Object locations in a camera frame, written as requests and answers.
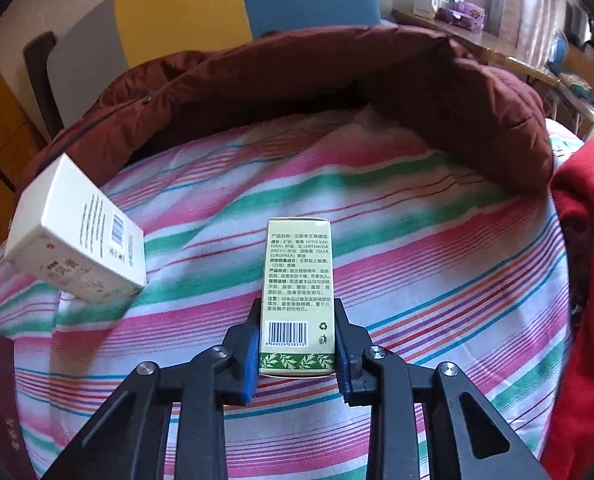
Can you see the grey yellow blue headboard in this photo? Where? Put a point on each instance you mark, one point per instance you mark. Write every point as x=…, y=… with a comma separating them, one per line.
x=177, y=15

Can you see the purple tissue pack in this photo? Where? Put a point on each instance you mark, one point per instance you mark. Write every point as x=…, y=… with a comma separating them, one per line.
x=462, y=14

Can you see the yellow wooden wardrobe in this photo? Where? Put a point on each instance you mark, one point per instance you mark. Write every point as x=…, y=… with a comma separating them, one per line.
x=2, y=160

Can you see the green white carton box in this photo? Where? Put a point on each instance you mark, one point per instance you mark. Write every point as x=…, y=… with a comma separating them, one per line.
x=297, y=280

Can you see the red blanket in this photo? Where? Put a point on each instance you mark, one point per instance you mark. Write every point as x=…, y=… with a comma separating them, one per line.
x=587, y=260

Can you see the maroon gift box gold lined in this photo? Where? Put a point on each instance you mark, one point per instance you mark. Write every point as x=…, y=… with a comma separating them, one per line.
x=4, y=400

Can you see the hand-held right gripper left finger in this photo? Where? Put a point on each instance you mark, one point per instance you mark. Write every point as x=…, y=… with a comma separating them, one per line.
x=249, y=355

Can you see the pink curtain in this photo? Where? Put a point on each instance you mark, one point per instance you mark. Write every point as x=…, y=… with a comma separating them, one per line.
x=527, y=5

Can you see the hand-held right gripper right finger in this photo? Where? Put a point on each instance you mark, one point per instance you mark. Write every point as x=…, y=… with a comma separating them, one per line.
x=346, y=360

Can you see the maroon padded jacket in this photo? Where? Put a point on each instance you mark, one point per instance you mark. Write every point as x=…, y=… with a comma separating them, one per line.
x=302, y=80

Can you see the black chair back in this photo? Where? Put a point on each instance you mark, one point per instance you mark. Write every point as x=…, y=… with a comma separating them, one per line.
x=42, y=80

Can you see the striped bedsheet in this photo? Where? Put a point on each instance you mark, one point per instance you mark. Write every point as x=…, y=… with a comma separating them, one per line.
x=427, y=260

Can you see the shelf cart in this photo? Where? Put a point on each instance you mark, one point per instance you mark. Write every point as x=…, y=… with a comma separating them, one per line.
x=584, y=90

